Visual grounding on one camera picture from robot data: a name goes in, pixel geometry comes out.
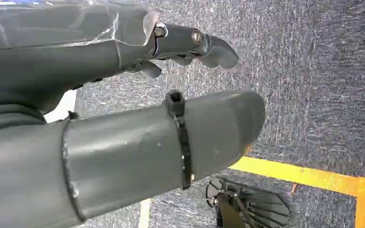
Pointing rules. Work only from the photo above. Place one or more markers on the yellow floor tape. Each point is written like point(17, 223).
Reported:
point(311, 177)

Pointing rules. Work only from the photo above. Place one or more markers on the black robot foot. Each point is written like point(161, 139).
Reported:
point(258, 209)

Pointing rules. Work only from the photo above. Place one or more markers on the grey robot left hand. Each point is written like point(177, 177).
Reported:
point(107, 151)

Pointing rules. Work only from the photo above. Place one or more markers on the narrow white floor tape strip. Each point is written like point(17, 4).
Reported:
point(144, 214)

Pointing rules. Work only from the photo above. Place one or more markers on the small orange scrap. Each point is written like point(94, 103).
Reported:
point(293, 188)

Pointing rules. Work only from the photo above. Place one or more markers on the ribbed grey left arm sleeve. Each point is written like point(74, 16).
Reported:
point(6, 118)

